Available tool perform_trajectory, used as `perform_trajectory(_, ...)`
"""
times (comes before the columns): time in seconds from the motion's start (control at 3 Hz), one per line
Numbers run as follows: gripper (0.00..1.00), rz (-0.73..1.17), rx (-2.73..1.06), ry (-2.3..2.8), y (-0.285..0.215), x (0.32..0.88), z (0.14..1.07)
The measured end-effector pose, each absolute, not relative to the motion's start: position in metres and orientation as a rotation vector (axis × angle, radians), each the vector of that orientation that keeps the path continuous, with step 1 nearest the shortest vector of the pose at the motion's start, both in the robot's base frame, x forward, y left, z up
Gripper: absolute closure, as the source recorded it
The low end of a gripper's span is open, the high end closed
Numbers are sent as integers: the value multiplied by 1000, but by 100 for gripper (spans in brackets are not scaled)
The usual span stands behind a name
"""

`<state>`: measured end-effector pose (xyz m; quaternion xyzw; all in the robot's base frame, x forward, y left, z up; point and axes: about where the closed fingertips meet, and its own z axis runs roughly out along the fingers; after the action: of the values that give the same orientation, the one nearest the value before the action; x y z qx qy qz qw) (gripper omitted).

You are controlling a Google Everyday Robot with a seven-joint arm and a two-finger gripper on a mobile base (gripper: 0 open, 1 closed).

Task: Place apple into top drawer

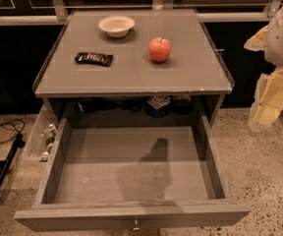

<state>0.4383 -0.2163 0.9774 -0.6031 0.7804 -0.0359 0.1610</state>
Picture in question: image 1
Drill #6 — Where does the black cable on floor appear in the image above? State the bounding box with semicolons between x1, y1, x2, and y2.
0;115;26;146

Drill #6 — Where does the red apple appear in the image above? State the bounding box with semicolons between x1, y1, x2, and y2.
148;37;172;63

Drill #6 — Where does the black floor stand bar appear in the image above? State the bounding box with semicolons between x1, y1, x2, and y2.
0;134;25;188

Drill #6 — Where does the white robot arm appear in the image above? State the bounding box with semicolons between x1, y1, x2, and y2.
244;6;283;132

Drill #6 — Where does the metal window railing frame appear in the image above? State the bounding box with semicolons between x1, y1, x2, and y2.
0;0;283;27

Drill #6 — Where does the metal drawer knob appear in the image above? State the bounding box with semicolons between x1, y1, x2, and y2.
132;219;141;231

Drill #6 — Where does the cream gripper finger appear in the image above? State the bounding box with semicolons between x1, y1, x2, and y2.
248;67;283;132
244;26;268;51

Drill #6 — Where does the grey cabinet with top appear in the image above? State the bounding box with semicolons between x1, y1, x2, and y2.
33;9;234;121

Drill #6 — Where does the clear plastic bin with items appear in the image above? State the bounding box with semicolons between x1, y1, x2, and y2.
23;105;58;162

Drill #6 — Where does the white paper bowl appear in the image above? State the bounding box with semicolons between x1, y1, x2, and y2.
98;15;135;38

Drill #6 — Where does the black snack bar wrapper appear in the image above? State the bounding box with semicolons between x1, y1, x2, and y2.
75;52;113;67

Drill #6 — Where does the open grey top drawer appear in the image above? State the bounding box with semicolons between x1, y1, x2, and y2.
15;116;251;231

